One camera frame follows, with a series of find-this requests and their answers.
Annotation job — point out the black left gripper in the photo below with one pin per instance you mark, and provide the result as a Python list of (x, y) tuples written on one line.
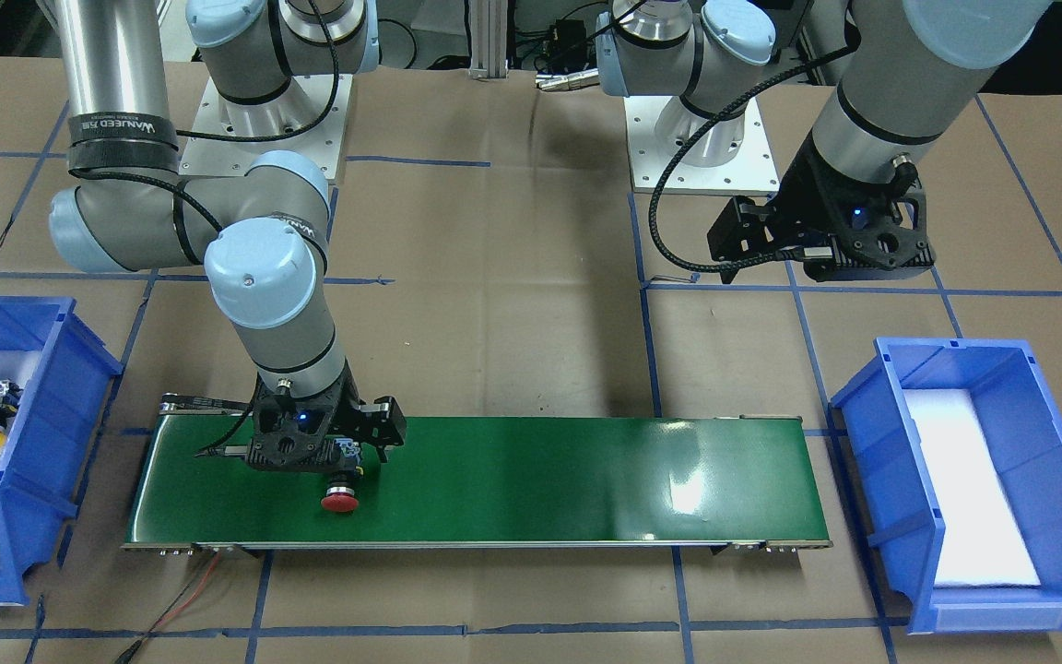
[(806, 196)]

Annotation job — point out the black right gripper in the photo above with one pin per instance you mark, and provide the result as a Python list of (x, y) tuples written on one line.
[(353, 406)]

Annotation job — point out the red mushroom push button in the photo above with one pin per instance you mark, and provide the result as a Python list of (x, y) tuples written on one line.
[(340, 497)]

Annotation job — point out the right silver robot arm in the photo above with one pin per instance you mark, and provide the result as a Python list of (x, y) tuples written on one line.
[(257, 235)]

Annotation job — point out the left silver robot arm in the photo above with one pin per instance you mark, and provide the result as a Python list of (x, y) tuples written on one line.
[(910, 67)]

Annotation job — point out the blue bin with buttons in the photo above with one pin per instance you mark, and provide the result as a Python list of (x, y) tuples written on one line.
[(46, 447)]

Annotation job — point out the green conveyor belt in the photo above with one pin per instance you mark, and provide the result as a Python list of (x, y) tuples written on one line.
[(495, 482)]

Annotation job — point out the far blue plastic bin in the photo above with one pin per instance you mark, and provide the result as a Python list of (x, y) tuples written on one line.
[(958, 444)]

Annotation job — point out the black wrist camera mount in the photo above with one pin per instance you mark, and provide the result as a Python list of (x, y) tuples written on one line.
[(381, 424)]

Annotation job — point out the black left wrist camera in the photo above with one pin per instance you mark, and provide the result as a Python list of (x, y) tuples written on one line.
[(743, 234)]

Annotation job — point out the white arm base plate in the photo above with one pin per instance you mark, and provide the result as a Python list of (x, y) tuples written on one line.
[(734, 158)]

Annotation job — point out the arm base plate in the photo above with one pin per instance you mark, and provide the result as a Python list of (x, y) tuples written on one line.
[(312, 113)]

